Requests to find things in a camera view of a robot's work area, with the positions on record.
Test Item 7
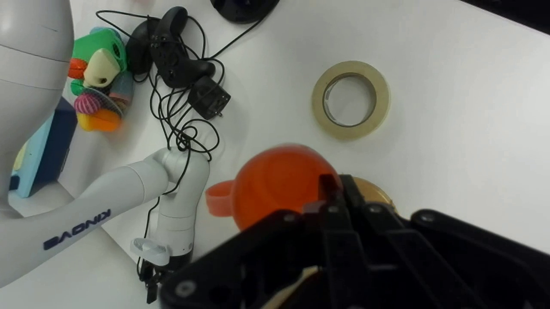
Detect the black Kinova gripper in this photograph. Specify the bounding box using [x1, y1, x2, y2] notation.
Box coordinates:
[136, 174, 346, 309]

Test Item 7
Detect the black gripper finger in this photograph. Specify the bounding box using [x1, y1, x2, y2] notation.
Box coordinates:
[343, 176, 550, 309]

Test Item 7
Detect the orange cup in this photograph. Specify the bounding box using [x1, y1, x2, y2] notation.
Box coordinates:
[205, 143, 346, 234]

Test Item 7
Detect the beige masking tape roll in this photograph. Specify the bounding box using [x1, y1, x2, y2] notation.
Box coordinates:
[310, 59, 393, 143]

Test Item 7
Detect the black power adapter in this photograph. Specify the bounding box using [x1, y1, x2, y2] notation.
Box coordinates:
[188, 78, 234, 121]

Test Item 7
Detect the black handheld controller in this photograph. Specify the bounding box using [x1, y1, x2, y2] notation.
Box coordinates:
[124, 6, 219, 90]

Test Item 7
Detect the light blue navy box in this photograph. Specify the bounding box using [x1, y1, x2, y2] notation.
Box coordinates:
[8, 97, 80, 201]

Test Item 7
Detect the colourful plush parrot toy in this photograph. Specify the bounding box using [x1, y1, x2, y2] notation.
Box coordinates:
[68, 26, 135, 134]

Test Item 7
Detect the tangled black cable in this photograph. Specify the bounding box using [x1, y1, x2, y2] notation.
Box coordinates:
[93, 7, 277, 196]

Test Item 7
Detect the black blue arm base mount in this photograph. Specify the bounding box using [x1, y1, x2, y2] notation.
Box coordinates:
[210, 0, 283, 26]

